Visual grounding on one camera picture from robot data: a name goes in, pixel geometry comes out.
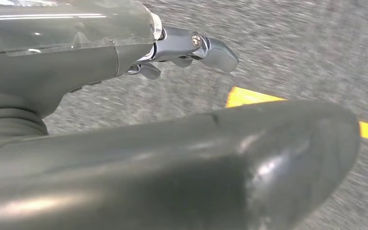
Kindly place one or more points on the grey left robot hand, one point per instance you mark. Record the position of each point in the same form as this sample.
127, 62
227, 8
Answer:
171, 174

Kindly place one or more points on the yellow floor tape rectangle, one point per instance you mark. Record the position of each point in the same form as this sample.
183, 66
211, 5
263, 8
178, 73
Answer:
244, 96

